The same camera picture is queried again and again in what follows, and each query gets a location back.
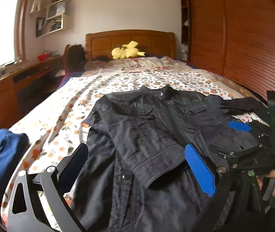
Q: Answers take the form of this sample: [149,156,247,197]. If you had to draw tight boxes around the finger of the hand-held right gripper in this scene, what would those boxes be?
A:
[228,120,272,139]
[209,143,274,175]

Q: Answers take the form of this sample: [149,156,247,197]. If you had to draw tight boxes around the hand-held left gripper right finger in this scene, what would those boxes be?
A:
[184,143,275,232]

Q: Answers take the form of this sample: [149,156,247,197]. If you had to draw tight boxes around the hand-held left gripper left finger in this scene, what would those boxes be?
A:
[7,142,89,232]

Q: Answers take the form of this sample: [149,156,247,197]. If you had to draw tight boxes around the black jacket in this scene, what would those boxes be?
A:
[68,85,271,232]

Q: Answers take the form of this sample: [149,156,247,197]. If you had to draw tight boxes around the black cloth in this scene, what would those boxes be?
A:
[219,97,270,117]

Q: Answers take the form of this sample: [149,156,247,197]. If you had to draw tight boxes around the orange print bed sheet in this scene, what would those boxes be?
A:
[1,63,271,228]

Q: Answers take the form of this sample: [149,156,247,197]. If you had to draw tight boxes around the wooden wardrobe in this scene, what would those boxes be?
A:
[180,0,275,102]

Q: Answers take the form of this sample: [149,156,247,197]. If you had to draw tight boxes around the wooden desk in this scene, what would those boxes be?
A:
[0,55,66,136]

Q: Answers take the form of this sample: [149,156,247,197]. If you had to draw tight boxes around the dark chair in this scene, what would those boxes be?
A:
[63,44,87,72]

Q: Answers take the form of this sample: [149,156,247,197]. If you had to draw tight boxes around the floral quilt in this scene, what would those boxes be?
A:
[84,56,194,75]

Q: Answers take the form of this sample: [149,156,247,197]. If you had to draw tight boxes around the yellow plush toy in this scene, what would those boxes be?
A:
[111,41,146,60]

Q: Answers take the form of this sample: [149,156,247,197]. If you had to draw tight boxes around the wooden bed headboard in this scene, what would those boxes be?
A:
[85,29,177,61]

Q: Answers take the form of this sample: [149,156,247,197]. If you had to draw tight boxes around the window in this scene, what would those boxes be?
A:
[0,0,30,78]

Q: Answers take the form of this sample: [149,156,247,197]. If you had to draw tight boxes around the white wall shelf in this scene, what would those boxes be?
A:
[30,0,70,38]

